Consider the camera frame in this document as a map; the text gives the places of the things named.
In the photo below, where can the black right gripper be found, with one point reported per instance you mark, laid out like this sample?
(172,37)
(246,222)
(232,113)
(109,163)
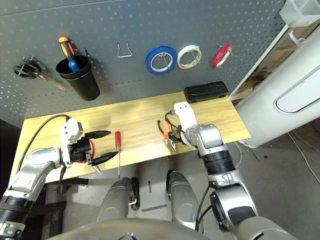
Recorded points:
(180,137)

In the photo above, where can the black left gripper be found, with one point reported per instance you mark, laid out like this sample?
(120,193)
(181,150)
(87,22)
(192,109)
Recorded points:
(80,151)

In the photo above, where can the orange black pliers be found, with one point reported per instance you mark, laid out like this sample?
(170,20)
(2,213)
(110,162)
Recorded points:
(165,130)

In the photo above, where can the red tape roll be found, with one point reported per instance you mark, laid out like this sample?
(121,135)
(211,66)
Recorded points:
(217,58)

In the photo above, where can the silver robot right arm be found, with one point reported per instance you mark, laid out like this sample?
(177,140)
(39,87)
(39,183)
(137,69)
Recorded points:
(207,140)

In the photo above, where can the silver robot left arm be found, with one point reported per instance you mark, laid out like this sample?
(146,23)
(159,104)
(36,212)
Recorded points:
(32,170)

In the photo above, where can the dark grey pegboard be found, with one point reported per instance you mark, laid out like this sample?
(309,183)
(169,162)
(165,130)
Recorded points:
(150,22)

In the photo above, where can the black floor tape strip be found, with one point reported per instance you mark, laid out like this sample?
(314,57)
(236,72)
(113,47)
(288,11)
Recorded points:
(149,186)

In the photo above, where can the silver robot left leg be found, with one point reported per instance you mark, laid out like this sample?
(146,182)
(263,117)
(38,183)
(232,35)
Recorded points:
(115,200)

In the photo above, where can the silver robot leg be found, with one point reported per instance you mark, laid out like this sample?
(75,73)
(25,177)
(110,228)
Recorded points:
(183,200)
(115,200)

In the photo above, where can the black tool case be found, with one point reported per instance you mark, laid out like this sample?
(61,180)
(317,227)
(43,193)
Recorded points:
(206,92)

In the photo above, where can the black plastic cup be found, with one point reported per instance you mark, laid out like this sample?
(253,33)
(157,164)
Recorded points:
(85,87)

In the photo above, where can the silver robot right leg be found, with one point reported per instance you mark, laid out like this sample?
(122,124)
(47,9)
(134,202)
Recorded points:
(183,200)

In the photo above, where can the grey floor tape strip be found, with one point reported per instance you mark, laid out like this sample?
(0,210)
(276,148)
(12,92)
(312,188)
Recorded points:
(153,208)

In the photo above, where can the blue tape roll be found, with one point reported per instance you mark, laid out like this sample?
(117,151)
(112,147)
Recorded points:
(149,65)

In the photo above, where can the white tape roll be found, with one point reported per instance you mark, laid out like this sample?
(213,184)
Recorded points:
(180,58)

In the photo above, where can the grey robot torso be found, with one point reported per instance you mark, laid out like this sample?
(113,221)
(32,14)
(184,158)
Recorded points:
(125,230)

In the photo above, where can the black cup hook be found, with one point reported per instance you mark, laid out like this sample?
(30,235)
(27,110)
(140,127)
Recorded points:
(85,52)

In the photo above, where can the orange black screwdriver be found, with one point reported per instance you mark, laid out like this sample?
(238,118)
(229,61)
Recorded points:
(65,48)

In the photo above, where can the clear plastic bin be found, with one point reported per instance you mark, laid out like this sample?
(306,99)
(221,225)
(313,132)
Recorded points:
(297,15)

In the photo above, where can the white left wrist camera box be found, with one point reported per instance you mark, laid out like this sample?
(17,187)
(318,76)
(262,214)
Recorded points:
(71,130)

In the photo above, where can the white frame post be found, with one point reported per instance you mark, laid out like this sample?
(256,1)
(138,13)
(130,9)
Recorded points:
(260,58)

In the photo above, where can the white plastic bracket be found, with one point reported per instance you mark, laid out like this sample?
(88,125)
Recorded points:
(296,38)

